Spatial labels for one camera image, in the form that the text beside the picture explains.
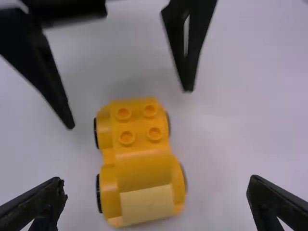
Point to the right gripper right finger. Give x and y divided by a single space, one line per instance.
284 211

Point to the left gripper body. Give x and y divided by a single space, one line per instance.
72 9

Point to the yellow toy car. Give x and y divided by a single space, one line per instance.
142 163

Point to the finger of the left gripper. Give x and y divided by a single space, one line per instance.
31 53
175 31

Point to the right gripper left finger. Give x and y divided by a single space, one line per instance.
29 211

